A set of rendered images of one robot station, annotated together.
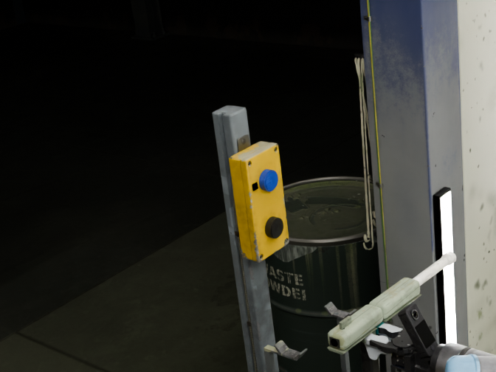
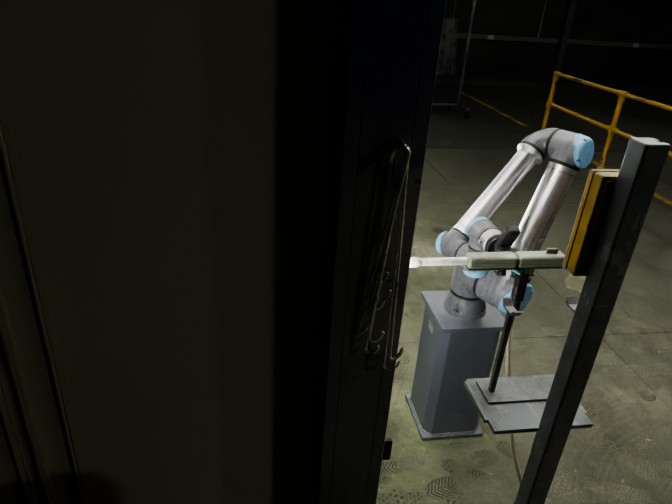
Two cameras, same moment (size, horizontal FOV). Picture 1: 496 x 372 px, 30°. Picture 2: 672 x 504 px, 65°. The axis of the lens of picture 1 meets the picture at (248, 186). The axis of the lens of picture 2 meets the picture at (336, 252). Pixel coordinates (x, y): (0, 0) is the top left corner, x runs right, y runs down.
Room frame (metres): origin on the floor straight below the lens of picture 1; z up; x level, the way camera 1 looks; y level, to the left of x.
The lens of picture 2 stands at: (3.31, 0.18, 1.89)
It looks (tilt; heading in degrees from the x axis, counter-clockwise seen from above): 27 degrees down; 217
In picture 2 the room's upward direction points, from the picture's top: 4 degrees clockwise
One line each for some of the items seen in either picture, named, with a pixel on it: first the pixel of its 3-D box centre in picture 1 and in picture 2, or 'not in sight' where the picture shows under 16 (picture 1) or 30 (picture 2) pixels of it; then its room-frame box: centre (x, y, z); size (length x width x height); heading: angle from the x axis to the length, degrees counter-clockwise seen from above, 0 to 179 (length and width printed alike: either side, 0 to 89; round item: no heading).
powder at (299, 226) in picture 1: (328, 210); not in sight; (3.11, -0.28, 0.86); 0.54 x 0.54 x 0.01
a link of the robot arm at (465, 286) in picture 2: not in sight; (472, 272); (1.36, -0.55, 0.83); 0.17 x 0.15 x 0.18; 73
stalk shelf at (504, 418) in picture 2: not in sight; (526, 402); (1.94, -0.09, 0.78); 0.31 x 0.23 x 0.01; 137
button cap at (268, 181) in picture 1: (268, 180); not in sight; (1.96, -0.05, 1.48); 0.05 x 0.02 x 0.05; 137
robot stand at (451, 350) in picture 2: not in sight; (452, 364); (1.35, -0.56, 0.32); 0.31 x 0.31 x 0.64; 47
